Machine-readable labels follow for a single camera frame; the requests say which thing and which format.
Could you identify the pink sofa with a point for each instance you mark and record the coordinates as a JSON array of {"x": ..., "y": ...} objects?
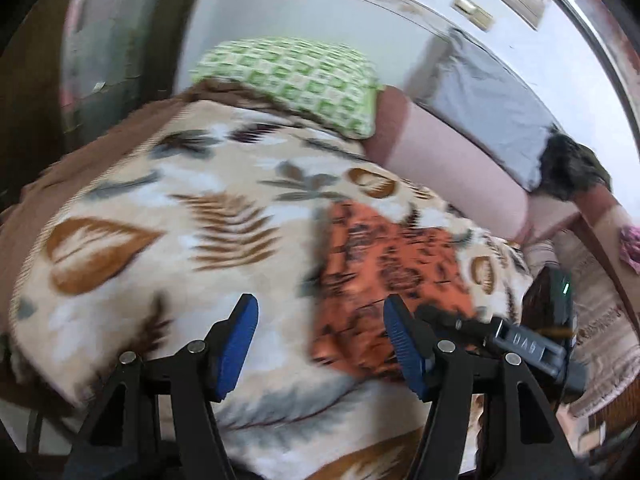
[{"x": 450, "y": 165}]

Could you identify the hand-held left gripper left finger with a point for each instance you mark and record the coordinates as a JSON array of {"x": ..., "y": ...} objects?
[{"x": 237, "y": 345}]

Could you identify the wooden stained glass door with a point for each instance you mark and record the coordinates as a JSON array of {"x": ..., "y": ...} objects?
[{"x": 110, "y": 35}]

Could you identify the leaf print blanket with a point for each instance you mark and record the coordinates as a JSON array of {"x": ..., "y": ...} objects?
[{"x": 175, "y": 260}]

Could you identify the green checked pillow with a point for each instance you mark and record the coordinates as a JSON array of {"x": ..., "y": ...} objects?
[{"x": 300, "y": 80}]

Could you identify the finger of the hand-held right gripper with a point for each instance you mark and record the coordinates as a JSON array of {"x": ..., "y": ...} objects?
[{"x": 460, "y": 325}]

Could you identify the purple cloth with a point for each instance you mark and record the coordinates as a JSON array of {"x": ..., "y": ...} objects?
[{"x": 631, "y": 247}]

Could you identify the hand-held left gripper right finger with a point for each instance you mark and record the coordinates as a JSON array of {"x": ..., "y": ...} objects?
[{"x": 405, "y": 350}]

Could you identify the grey pillow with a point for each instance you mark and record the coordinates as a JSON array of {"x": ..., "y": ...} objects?
[{"x": 490, "y": 105}]

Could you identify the orange floral shirt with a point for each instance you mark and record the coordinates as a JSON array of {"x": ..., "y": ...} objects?
[{"x": 390, "y": 270}]

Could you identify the beige wall switch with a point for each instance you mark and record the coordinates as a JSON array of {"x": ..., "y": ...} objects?
[
  {"x": 464, "y": 4},
  {"x": 483, "y": 19}
]

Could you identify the dark wooden frame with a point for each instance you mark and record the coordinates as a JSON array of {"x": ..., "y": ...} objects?
[{"x": 595, "y": 15}]

